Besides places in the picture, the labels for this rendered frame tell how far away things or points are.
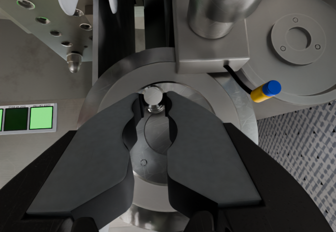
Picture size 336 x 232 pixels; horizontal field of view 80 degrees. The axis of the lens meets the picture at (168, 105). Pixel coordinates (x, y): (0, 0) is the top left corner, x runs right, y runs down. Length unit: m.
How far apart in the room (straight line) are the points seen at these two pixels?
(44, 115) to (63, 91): 1.66
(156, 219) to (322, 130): 0.21
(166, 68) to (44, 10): 0.30
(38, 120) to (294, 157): 0.53
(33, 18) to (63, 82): 1.81
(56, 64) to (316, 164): 2.23
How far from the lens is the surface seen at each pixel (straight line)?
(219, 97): 0.17
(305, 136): 0.32
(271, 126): 0.39
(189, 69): 0.16
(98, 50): 0.20
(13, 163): 0.61
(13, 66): 2.44
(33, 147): 0.59
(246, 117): 0.18
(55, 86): 2.26
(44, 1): 0.41
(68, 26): 0.46
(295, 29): 0.22
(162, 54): 0.18
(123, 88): 0.17
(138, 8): 0.61
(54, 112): 0.56
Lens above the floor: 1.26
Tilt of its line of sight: 10 degrees down
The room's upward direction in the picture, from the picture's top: 177 degrees clockwise
